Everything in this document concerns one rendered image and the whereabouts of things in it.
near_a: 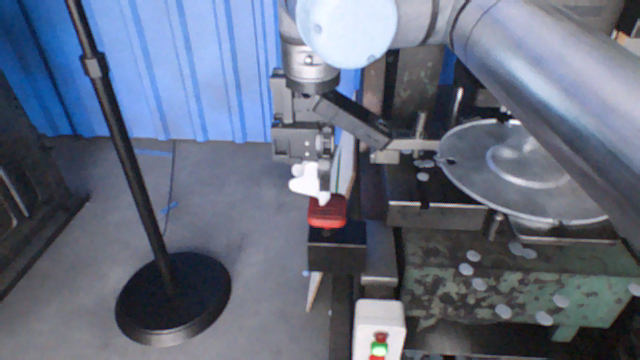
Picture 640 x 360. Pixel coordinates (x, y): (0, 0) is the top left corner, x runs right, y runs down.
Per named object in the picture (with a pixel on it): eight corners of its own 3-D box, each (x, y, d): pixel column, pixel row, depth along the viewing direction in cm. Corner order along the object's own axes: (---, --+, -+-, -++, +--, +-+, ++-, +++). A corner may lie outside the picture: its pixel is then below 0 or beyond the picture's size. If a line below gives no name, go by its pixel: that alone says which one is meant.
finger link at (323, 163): (318, 177, 60) (318, 126, 54) (330, 178, 60) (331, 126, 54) (316, 198, 56) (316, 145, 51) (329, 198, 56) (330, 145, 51)
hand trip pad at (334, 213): (344, 256, 64) (346, 221, 60) (306, 254, 65) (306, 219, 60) (345, 225, 70) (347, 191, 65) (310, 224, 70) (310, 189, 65)
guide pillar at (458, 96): (457, 132, 85) (472, 68, 76) (446, 132, 85) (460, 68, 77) (454, 127, 87) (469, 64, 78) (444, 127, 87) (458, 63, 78)
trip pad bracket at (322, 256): (361, 316, 74) (369, 241, 63) (308, 312, 75) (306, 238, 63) (360, 289, 79) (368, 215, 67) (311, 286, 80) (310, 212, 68)
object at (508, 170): (669, 230, 55) (672, 225, 55) (455, 219, 57) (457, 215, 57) (577, 125, 78) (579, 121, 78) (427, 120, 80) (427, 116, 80)
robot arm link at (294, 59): (344, 26, 50) (343, 49, 43) (343, 62, 53) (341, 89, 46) (283, 25, 50) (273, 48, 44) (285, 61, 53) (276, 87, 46)
